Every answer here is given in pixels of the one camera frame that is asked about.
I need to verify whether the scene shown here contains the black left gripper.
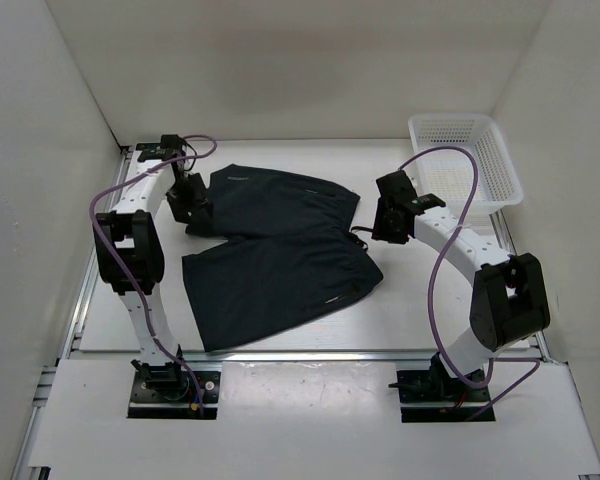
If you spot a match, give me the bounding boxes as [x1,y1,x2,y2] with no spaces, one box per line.
[164,172,213,226]

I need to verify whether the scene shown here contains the dark navy shorts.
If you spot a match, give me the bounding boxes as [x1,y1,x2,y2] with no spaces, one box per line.
[182,164,383,352]

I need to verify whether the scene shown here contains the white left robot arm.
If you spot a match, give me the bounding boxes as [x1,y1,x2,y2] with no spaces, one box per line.
[89,134,213,404]

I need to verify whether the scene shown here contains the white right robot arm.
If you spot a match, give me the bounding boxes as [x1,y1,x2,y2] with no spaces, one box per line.
[372,194,550,400]

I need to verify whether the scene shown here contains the white perforated plastic basket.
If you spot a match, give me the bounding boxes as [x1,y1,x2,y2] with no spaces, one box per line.
[408,113,523,218]

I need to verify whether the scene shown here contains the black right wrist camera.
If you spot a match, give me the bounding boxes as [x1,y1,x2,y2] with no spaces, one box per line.
[376,170,417,205]

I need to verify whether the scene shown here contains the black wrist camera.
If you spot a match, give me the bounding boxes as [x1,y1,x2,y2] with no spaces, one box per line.
[160,134,187,161]
[376,170,417,205]

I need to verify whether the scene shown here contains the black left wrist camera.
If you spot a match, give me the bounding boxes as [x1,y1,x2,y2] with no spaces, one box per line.
[160,134,187,161]

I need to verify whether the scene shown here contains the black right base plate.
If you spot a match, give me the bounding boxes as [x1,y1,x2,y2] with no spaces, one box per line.
[389,370,495,424]

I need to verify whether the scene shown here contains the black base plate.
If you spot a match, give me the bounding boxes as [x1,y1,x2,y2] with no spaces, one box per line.
[389,370,495,424]
[127,370,221,420]

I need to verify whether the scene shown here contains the aluminium frame rail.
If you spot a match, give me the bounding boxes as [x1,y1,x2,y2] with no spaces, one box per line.
[9,144,600,480]

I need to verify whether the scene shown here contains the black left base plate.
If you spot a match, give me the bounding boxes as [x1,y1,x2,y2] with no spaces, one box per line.
[127,370,221,420]

